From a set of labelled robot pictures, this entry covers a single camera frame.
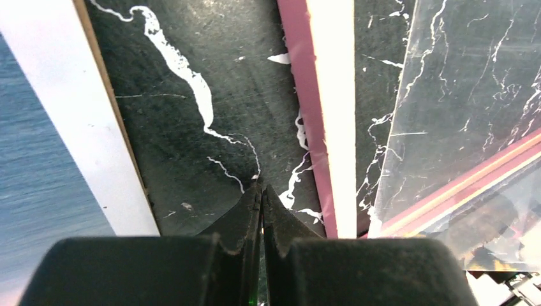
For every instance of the brown backing board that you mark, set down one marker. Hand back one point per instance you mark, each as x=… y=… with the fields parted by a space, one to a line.
x=84 y=17

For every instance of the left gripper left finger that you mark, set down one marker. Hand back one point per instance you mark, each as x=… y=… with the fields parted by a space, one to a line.
x=218 y=266

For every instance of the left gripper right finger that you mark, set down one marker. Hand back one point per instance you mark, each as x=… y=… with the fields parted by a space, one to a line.
x=304 y=268

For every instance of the pink wooden photo frame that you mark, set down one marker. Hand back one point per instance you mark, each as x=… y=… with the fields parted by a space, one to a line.
x=347 y=60

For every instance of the clear acrylic sheet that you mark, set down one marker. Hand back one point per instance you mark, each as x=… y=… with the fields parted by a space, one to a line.
x=463 y=154

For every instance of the sky and sea photo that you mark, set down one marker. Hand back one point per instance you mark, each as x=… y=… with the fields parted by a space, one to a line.
x=65 y=170

